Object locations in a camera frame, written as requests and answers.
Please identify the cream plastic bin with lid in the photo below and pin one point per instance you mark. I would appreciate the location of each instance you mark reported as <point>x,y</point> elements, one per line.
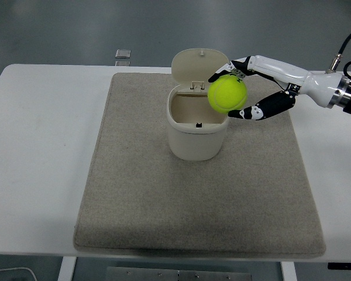
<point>193,140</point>

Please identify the black table control panel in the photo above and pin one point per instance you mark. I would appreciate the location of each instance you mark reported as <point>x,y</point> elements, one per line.
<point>345,265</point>

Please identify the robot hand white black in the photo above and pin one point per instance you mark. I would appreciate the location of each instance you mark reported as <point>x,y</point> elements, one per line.
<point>319,86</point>

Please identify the white table leg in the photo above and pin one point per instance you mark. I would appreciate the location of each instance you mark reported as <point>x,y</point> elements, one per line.
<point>288,272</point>
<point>66,269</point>

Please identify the metal floor plate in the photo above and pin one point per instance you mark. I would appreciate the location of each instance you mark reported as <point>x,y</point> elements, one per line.
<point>122,63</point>
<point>123,54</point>

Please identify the grey metal plate with screws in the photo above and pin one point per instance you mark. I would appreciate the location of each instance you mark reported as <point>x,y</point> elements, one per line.
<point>140,275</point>

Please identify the beige felt mat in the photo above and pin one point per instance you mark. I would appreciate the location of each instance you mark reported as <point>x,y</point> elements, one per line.
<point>163,199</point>

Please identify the yellow-green tennis ball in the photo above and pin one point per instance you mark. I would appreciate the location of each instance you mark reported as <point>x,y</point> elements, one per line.
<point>226,95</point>

